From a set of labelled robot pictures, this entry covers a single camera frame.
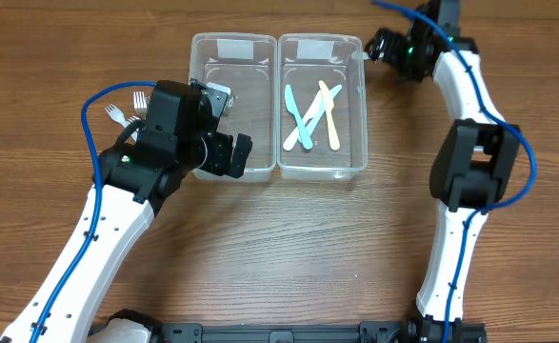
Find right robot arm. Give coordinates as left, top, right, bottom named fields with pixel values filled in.
left=361, top=0, right=525, bottom=342

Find left blue cable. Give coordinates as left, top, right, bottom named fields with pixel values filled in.
left=27, top=80, right=159, bottom=343

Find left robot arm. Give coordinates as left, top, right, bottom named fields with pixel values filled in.
left=0, top=79, right=252, bottom=342

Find clear plastic container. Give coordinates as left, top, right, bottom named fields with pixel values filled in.
left=189, top=32, right=278, bottom=183
left=277, top=33, right=368, bottom=181

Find white plastic fork left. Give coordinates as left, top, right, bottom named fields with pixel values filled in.
left=105, top=104, right=140, bottom=128

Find pale blue plastic knife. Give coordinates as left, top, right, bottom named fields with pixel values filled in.
left=302, top=84, right=344, bottom=144

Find yellow plastic knife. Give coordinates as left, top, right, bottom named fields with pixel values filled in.
left=318, top=80, right=341, bottom=151

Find white plastic knife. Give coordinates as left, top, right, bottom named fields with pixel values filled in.
left=283, top=91, right=325, bottom=151

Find right clear plastic container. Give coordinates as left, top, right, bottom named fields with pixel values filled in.
left=277, top=33, right=368, bottom=181

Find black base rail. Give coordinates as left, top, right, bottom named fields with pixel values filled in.
left=163, top=321, right=402, bottom=343

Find teal plastic knife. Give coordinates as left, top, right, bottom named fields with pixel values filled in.
left=284, top=84, right=313, bottom=150

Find metal fork tall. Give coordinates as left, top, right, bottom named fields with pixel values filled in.
left=133, top=91, right=149, bottom=118

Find left clear plastic container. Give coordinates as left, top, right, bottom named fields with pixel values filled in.
left=189, top=32, right=278, bottom=183

